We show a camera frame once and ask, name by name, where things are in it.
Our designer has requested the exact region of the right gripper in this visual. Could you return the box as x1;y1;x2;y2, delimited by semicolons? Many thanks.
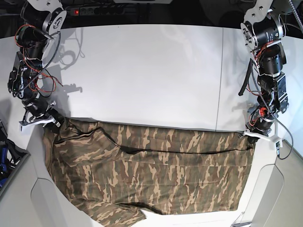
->
22;98;67;129

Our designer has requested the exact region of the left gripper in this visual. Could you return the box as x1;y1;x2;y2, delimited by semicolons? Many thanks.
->
244;106;275;146

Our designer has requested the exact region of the camouflage T-shirt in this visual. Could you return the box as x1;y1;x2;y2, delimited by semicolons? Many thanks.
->
43;118;255;227

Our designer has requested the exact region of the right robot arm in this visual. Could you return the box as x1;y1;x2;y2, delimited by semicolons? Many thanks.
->
8;0;67;128

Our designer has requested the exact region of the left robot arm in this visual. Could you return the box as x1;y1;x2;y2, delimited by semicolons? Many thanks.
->
238;0;290;144

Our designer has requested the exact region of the blue and black clutter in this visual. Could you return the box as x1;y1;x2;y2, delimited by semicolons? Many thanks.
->
0;120;30;193

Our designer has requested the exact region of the black power strip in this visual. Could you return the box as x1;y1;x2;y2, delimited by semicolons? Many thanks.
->
66;5;125;16

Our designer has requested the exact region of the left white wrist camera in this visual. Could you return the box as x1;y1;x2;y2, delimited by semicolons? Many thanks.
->
243;130;283;157

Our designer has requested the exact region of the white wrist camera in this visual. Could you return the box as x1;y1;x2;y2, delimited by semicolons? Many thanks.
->
243;130;283;157
19;116;56;131

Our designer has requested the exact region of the black camera cable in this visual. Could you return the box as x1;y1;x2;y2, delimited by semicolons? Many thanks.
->
272;115;294;160

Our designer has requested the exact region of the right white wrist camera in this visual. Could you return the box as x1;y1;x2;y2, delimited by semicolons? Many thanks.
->
19;116;56;131

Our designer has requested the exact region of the grey corrugated cable conduit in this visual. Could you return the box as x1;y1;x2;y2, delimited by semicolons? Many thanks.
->
287;0;303;31

